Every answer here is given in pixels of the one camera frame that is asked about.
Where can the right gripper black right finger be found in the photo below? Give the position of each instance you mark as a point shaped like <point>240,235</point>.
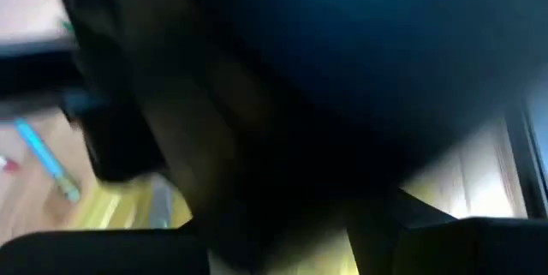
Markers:
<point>471,249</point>

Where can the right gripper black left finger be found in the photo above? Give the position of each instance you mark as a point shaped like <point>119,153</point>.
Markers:
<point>107,253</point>

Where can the yellow translucent plastic supply box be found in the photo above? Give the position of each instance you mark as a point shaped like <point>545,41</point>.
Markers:
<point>111,206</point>

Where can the blue pencil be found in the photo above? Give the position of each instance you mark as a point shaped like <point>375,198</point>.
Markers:
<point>43,155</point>

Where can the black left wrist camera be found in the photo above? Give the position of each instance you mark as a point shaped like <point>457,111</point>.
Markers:
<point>34,73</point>

